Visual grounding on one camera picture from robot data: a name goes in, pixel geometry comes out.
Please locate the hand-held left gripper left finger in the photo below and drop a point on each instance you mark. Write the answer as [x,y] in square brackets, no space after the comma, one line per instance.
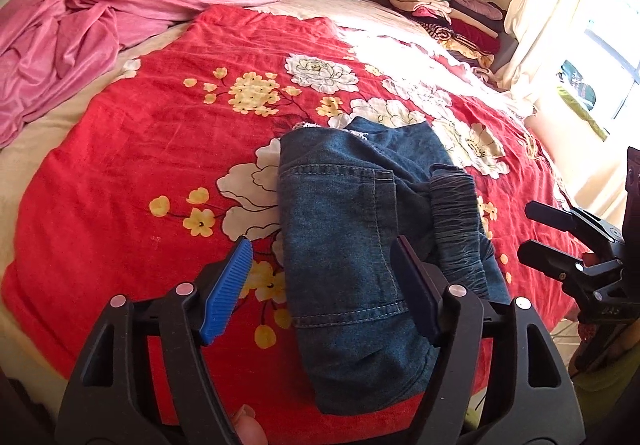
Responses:
[225,295]

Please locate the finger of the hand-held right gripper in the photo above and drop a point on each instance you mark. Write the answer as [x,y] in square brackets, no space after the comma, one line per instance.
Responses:
[550,260]
[565,220]

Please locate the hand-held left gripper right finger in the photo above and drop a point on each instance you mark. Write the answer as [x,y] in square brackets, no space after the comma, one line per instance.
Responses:
[420,295]

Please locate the blue denim pants with lace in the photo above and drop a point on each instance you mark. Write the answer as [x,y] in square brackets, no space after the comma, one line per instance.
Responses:
[340,235]

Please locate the person's green sleeved right forearm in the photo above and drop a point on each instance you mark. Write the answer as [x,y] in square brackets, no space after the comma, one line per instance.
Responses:
[610,390]

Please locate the person's right hand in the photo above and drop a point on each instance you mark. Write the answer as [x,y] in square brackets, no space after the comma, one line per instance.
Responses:
[625,342]

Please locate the person's left hand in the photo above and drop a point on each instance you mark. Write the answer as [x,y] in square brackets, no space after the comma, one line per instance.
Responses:
[250,427]

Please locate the green cloth on window sill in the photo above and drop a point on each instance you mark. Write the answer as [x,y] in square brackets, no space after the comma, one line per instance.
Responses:
[580,90]

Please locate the red floral blanket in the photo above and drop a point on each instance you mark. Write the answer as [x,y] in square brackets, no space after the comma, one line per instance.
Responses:
[150,165]

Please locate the window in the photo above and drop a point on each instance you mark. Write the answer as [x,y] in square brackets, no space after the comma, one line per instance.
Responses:
[615,50]

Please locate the cream curtain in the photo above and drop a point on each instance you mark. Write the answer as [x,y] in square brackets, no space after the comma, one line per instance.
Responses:
[550,0]

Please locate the stack of folded clothes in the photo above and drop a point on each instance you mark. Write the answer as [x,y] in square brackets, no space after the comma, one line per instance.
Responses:
[450,20]

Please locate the pink blanket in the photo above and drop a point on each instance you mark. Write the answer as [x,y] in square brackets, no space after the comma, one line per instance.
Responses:
[100,10]

